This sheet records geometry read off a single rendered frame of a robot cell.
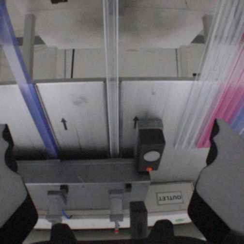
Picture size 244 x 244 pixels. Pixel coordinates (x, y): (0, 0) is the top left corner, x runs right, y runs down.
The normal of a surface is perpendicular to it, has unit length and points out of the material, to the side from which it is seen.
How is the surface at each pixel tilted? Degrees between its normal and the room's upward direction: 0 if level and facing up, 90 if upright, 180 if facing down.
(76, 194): 42
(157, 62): 90
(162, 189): 132
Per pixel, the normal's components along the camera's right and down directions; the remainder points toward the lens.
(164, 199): 0.02, -0.70
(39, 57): 0.04, -0.04
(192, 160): 0.05, 0.72
